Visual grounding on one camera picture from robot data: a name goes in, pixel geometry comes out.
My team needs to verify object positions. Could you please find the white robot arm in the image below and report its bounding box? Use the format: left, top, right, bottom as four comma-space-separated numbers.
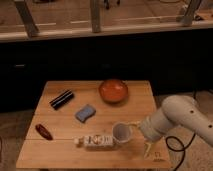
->
130, 95, 213, 157

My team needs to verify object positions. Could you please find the black striped case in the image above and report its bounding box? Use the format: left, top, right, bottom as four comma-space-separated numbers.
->
50, 90, 74, 110

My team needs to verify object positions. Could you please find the black cable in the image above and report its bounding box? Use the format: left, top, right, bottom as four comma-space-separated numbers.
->
165, 89, 200, 171

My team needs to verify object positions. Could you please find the right metal frame post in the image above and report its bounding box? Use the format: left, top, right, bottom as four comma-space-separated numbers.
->
180, 0, 202, 27

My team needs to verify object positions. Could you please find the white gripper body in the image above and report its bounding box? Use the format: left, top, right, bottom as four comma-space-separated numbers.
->
128, 120, 158, 158

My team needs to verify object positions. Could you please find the orange ceramic bowl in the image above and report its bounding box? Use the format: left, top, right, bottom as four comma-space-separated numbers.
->
99, 79, 128, 103

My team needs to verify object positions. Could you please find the blue sponge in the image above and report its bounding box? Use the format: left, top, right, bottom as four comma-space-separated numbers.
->
75, 104, 96, 123

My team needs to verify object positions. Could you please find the left metal frame post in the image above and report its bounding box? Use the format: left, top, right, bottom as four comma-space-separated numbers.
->
14, 0, 39, 37

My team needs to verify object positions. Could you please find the metal frame post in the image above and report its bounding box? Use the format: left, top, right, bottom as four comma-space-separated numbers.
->
14, 0, 39, 37
180, 0, 202, 27
90, 0, 101, 33

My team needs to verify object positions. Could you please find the white ceramic cup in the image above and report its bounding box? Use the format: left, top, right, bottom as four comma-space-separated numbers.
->
112, 122, 132, 144

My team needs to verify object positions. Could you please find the dark red spoon rest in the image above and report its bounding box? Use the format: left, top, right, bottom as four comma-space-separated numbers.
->
35, 124, 53, 140

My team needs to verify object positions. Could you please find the middle metal frame post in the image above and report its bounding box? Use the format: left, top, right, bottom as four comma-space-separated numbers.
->
90, 0, 101, 33

